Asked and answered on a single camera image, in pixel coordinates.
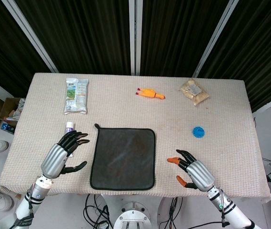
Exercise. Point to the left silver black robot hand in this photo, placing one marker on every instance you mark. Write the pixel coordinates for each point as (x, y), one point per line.
(54, 159)

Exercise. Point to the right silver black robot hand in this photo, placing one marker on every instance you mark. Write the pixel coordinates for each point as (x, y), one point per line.
(200, 174)

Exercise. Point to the grey green cloth black trim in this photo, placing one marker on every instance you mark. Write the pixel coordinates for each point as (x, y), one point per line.
(123, 157)

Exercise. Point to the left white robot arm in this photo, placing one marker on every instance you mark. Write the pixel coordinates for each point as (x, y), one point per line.
(38, 190)

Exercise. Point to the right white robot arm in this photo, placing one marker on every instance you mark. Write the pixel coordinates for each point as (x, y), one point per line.
(223, 202)

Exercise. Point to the purple white toothpaste tube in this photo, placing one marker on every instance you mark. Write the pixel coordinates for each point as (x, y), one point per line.
(70, 126)

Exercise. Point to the blue round plastic lid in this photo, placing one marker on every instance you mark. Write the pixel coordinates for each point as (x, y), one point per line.
(198, 132)

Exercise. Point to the small blue packet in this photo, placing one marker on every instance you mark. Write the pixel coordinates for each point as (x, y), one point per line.
(7, 127)

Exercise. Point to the white green snack bag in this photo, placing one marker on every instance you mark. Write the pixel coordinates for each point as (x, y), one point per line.
(75, 95)

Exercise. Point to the small open cardboard box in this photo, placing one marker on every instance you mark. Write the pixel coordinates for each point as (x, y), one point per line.
(7, 107)

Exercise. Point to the beige waffle tablecloth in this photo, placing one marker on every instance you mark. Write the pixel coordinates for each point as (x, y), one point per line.
(149, 114)

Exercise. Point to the white robot torso column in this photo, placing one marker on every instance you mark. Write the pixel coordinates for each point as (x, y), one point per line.
(133, 214)

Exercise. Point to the clear bag of beige snacks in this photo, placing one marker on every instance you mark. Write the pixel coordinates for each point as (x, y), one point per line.
(194, 91)

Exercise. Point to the orange rubber chicken toy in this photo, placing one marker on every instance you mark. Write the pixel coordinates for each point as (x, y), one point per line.
(149, 93)

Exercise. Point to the white metal frame post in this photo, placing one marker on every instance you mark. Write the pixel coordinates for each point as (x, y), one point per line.
(135, 35)
(215, 35)
(30, 35)

